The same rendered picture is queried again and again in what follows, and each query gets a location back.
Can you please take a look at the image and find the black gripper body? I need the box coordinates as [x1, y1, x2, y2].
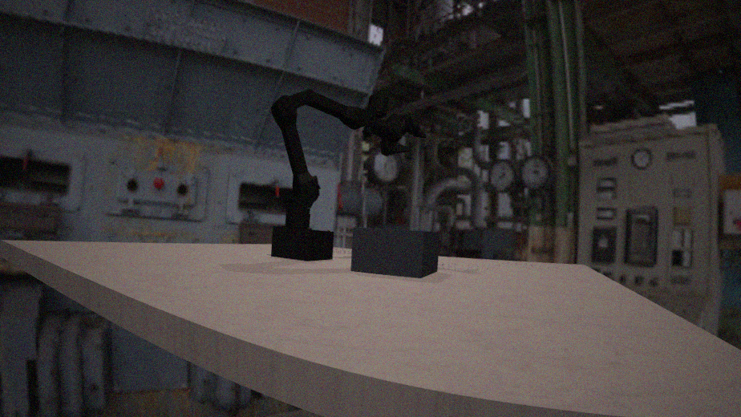
[380, 114, 419, 156]

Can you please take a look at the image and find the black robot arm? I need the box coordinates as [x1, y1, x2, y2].
[271, 89, 402, 229]

